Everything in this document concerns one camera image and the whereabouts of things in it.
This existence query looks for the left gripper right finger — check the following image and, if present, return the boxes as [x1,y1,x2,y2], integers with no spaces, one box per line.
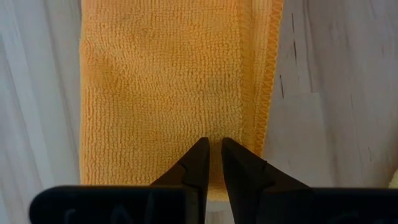
[221,137,313,224]

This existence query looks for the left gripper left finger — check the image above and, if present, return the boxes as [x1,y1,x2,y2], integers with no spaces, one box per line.
[151,137,210,224]

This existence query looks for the orange microfiber towel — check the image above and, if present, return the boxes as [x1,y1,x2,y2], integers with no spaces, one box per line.
[79,0,284,202]

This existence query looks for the yellow microfiber towel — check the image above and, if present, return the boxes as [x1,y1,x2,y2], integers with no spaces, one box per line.
[387,169,398,189]

